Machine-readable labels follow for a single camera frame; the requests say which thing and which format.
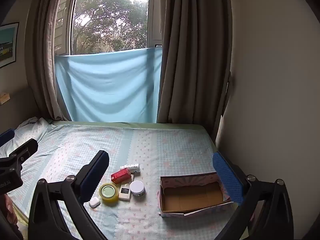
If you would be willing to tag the brown curtain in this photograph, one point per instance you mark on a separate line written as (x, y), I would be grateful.
(195, 55)
(42, 55)

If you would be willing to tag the cardboard box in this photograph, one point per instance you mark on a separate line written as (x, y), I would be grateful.
(192, 197)

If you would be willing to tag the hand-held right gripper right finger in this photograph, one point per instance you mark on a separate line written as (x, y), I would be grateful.
(228, 180)

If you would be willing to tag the white round jar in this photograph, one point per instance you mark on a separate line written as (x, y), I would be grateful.
(137, 187)

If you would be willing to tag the person's left hand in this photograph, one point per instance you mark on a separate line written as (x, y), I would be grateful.
(10, 207)

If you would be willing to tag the yellow tape roll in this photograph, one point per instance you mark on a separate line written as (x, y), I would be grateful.
(110, 199)

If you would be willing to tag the wall poster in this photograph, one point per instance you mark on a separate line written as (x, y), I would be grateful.
(7, 45)

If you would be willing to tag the small red box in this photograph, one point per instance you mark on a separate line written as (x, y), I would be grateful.
(121, 175)

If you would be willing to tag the light blue cloth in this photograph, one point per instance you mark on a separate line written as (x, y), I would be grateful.
(107, 85)

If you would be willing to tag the white rectangular device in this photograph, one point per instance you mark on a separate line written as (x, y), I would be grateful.
(124, 192)

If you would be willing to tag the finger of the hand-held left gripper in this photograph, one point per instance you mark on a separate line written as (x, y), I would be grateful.
(25, 148)
(6, 136)

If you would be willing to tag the white pillow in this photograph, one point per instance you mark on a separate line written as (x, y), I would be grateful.
(27, 130)

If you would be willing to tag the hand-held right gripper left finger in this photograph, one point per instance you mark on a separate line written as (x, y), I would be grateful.
(93, 180)

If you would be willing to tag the white earbuds case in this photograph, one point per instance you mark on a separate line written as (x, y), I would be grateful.
(94, 202)

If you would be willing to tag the checked floral bedsheet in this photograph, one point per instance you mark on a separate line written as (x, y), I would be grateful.
(162, 150)

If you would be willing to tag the window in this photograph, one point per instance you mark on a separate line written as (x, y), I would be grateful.
(110, 17)

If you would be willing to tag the white plastic bottle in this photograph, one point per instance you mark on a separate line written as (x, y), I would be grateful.
(131, 168)

